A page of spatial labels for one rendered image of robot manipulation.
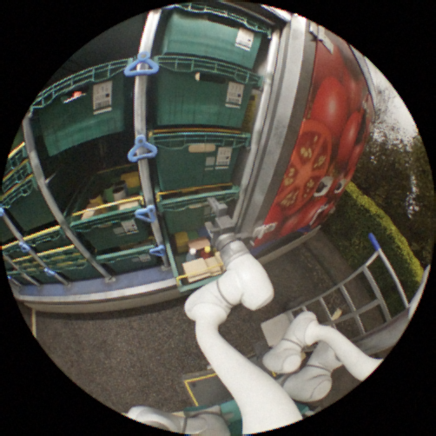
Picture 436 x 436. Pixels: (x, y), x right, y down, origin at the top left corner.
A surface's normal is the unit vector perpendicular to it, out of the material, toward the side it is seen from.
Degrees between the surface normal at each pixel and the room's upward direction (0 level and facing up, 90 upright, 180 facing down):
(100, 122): 96
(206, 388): 0
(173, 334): 0
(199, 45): 96
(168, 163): 94
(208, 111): 96
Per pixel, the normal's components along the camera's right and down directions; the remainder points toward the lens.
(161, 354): 0.13, -0.72
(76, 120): 0.39, 0.75
